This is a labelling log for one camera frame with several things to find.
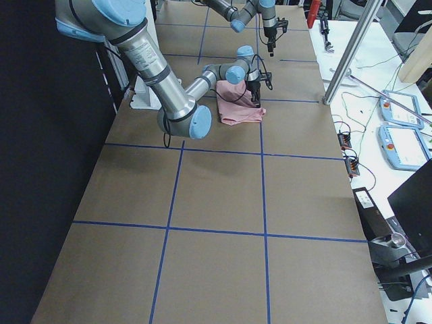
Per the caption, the blue teach pendant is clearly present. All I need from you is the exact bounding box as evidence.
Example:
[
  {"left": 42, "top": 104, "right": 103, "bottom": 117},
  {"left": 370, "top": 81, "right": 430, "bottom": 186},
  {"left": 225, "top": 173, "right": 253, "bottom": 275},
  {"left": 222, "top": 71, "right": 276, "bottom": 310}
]
[
  {"left": 378, "top": 89, "right": 426, "bottom": 130},
  {"left": 378, "top": 125, "right": 431, "bottom": 171}
]

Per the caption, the red cylinder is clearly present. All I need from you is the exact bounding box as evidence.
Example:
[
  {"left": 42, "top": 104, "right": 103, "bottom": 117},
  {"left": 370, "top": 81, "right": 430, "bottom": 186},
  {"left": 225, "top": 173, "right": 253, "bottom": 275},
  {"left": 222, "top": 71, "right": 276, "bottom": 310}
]
[{"left": 306, "top": 0, "right": 321, "bottom": 29}]

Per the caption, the pink Snoopy t-shirt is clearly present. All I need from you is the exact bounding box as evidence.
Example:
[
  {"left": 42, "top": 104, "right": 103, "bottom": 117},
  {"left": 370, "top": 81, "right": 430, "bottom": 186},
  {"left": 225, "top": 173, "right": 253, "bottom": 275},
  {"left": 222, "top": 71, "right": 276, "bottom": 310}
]
[{"left": 216, "top": 80, "right": 266, "bottom": 126}]

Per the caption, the blue teach pendant far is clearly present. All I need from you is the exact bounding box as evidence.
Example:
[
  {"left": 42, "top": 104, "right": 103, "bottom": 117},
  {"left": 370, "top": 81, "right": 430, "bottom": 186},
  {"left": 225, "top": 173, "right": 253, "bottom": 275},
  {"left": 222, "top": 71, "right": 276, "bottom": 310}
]
[{"left": 378, "top": 89, "right": 426, "bottom": 130}]

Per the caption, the black box with label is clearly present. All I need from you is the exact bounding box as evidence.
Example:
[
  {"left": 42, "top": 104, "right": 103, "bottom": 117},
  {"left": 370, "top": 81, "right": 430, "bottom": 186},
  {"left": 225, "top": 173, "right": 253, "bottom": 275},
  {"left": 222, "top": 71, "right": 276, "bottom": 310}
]
[{"left": 352, "top": 187, "right": 395, "bottom": 241}]

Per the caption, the orange black connector board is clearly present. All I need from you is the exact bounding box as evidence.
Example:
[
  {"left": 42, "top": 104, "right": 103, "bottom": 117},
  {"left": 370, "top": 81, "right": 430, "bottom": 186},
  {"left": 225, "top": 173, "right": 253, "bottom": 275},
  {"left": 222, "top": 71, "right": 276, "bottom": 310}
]
[{"left": 337, "top": 132, "right": 352, "bottom": 151}]

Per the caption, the metal grabber pole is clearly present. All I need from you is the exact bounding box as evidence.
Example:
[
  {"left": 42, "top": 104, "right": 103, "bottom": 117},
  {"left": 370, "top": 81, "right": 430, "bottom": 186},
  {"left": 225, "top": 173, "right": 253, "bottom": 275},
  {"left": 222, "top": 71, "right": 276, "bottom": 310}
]
[{"left": 329, "top": 67, "right": 432, "bottom": 126}]

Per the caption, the black monitor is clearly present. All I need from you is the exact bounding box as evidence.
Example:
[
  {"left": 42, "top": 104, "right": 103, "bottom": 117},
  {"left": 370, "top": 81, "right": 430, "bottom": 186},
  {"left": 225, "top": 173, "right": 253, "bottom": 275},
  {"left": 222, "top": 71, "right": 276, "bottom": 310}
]
[{"left": 387, "top": 161, "right": 432, "bottom": 257}]

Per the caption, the white mounting column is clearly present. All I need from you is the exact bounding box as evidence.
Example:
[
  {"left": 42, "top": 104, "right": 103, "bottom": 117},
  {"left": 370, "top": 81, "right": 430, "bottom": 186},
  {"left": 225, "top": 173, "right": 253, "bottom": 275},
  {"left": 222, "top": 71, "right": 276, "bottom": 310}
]
[{"left": 124, "top": 15, "right": 171, "bottom": 110}]

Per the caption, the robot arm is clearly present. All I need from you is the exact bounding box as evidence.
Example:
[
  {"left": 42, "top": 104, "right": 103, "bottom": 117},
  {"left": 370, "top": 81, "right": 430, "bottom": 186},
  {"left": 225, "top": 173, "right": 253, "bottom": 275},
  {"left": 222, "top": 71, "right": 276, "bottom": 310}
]
[
  {"left": 199, "top": 0, "right": 289, "bottom": 57},
  {"left": 55, "top": 1, "right": 272, "bottom": 139}
]

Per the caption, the aluminium frame post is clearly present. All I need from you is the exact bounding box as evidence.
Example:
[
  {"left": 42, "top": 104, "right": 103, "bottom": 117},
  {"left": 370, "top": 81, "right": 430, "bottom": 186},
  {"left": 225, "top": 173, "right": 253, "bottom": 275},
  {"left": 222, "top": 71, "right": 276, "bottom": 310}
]
[{"left": 323, "top": 0, "right": 381, "bottom": 105}]

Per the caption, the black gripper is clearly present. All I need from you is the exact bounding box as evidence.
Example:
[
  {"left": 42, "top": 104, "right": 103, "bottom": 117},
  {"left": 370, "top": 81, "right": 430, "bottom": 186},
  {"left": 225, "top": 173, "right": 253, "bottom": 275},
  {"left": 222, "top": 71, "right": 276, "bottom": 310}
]
[
  {"left": 264, "top": 18, "right": 289, "bottom": 57},
  {"left": 246, "top": 69, "right": 273, "bottom": 107}
]

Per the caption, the black tripod pole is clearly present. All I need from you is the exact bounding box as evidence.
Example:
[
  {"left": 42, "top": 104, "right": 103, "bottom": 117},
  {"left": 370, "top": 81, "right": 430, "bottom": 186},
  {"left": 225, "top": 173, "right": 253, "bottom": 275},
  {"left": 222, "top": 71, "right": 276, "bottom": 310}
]
[{"left": 320, "top": 17, "right": 334, "bottom": 53}]

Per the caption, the blue teach pendant near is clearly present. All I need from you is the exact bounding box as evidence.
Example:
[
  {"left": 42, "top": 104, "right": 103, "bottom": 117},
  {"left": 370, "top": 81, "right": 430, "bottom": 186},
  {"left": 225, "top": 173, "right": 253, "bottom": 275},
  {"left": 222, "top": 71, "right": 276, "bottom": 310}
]
[{"left": 378, "top": 125, "right": 431, "bottom": 171}]

